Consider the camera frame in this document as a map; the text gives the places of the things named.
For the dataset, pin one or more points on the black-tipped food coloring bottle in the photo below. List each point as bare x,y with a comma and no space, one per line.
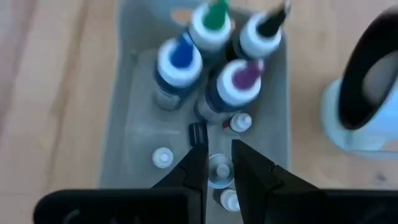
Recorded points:
258,40

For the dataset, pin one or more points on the grey plastic bin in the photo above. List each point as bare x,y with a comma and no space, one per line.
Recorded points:
140,109

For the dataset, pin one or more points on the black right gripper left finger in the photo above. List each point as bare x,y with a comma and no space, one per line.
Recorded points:
192,174

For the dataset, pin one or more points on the pale glossy tumbler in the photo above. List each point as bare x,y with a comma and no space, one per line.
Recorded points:
357,102

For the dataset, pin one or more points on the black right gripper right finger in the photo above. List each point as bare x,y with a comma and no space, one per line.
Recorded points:
255,180

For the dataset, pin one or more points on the small dark dropper bottle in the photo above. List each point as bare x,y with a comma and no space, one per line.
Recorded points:
230,200

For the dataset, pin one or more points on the green-tipped food coloring bottle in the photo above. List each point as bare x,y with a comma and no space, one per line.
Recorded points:
208,34

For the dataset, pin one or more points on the small red dropper bottle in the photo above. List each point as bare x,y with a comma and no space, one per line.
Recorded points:
241,122

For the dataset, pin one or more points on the purple-tipped food coloring bottle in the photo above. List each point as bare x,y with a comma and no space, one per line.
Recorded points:
236,84

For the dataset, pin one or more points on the blue-tipped food coloring bottle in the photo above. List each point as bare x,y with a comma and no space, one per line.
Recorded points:
178,62

